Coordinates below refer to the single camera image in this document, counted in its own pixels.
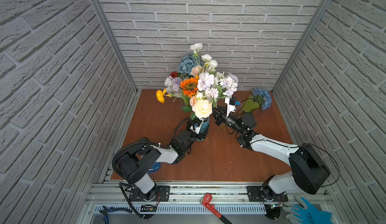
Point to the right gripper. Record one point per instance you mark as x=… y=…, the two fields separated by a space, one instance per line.
x=222 y=111

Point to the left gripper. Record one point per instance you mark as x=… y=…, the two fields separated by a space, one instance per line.
x=200 y=132

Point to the teal ceramic vase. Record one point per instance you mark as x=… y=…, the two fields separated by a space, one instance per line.
x=206 y=123

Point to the white green mixed bouquet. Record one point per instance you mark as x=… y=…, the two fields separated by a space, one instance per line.
x=211 y=89

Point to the orange flower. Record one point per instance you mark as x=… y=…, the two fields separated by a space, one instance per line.
x=189 y=87

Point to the blue hydrangea flower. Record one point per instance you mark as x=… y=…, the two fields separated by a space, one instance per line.
x=258 y=99

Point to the pink lilac flower bouquet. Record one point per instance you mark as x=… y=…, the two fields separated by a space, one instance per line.
x=173 y=86

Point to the yellow orange poppy stem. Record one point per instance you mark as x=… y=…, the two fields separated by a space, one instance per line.
x=161 y=95

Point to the red gerbera flower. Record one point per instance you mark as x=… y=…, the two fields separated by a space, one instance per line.
x=174 y=75

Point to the pale blue rose bunch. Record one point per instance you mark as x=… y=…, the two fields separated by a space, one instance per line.
x=188 y=63

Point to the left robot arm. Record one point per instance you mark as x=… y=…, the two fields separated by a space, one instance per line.
x=133 y=161

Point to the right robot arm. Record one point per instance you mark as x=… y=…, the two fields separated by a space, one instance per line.
x=308 y=171

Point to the dark blue oval dish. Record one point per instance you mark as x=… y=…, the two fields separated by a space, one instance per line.
x=154 y=168

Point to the red pipe wrench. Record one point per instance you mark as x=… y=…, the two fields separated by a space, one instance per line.
x=206 y=202

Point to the blue work glove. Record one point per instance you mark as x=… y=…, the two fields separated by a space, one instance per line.
x=305 y=213

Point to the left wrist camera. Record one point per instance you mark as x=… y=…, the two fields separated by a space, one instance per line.
x=199 y=125

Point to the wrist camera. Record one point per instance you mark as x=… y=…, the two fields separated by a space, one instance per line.
x=232 y=103
x=199 y=125

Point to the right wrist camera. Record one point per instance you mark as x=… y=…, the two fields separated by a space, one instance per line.
x=232 y=103

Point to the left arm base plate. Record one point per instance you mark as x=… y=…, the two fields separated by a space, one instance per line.
x=158 y=193

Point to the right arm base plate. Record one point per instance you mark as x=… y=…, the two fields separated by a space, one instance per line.
x=261 y=193

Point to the aluminium frame rail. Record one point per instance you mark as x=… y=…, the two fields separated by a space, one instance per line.
x=185 y=198

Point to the blue handled pliers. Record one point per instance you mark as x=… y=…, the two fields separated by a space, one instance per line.
x=105 y=211

